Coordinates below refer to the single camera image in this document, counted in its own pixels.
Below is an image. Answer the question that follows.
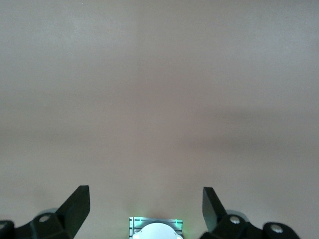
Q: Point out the brown table cover sheet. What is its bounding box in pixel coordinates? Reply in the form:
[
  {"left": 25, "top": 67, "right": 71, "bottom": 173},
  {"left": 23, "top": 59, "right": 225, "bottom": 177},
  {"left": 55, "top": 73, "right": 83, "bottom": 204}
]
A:
[{"left": 0, "top": 0, "right": 319, "bottom": 239}]

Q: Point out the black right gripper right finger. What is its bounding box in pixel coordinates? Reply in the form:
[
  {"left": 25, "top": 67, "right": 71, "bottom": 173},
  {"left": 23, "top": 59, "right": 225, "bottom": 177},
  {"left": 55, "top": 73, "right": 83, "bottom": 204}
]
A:
[{"left": 200, "top": 186, "right": 302, "bottom": 239}]

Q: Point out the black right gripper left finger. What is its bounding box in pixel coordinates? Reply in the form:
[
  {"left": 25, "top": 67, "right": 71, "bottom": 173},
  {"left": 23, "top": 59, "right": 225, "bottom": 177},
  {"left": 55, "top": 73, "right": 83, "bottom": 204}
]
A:
[{"left": 0, "top": 185, "right": 90, "bottom": 239}]

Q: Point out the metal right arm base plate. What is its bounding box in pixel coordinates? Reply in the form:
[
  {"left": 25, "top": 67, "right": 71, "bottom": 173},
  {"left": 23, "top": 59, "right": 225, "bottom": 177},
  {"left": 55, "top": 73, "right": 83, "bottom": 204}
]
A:
[{"left": 128, "top": 216, "right": 184, "bottom": 239}]

